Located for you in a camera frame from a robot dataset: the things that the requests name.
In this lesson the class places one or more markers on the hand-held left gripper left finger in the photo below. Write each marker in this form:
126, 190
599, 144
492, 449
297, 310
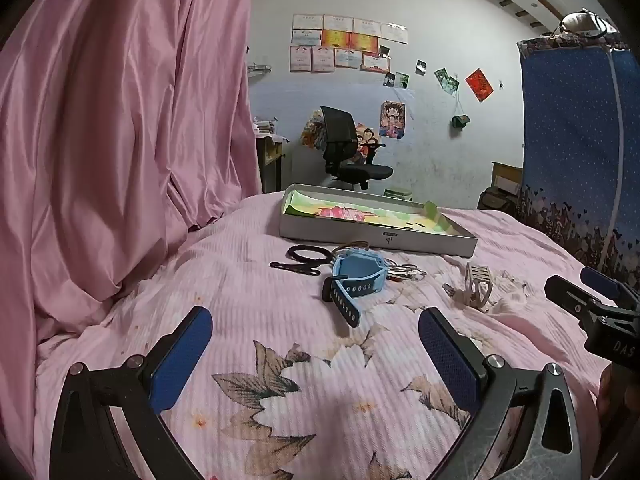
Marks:
180, 360

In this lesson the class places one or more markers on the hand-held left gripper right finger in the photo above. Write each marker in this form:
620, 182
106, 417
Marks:
445, 355

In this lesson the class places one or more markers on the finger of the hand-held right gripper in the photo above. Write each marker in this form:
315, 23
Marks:
570, 297
605, 282

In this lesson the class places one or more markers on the beige claw hair clip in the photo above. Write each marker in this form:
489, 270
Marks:
475, 285

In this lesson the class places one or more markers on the blue smartwatch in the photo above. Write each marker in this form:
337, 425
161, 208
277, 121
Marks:
357, 272

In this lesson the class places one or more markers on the white shallow tray box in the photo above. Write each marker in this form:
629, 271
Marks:
380, 245

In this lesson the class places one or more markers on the person's right hand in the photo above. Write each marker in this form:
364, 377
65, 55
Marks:
605, 390

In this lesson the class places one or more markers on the dark cardboard box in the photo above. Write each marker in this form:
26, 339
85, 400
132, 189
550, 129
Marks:
495, 201

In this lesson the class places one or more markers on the brown cardboard box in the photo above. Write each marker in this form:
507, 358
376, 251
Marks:
507, 177

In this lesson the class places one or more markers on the black hair clip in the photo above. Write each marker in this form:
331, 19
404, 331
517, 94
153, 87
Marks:
295, 266

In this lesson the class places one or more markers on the blue patterned curtain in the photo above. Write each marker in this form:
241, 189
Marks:
565, 135

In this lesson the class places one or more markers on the green plastic stool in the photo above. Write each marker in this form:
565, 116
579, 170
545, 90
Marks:
397, 193

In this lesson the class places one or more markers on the colourful printed cloth liner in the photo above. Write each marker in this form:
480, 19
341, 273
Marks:
350, 212

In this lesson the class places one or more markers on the wooden desk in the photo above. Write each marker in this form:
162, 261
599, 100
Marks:
270, 160

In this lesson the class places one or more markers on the pink satin curtain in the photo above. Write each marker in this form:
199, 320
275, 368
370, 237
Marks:
125, 135

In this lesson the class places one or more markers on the black office chair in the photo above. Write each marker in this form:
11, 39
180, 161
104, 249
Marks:
340, 135

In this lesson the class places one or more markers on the pile of books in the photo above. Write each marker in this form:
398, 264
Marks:
265, 127

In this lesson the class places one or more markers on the colourful cartoon print sheet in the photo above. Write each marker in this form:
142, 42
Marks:
311, 132

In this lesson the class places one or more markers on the green hanging wall pouch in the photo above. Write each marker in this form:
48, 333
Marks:
460, 121

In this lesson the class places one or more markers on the red paper wall decoration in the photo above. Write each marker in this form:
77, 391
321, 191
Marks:
479, 85

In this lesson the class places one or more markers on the cartoon character wall poster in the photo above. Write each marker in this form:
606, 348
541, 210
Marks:
392, 119

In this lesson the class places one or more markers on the scattered small wall photos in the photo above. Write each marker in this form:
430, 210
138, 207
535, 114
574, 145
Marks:
401, 80

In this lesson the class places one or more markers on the metal wall rack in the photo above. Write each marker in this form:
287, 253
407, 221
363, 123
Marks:
259, 67

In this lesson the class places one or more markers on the group of wall certificates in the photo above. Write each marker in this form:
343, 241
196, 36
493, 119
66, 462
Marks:
340, 42

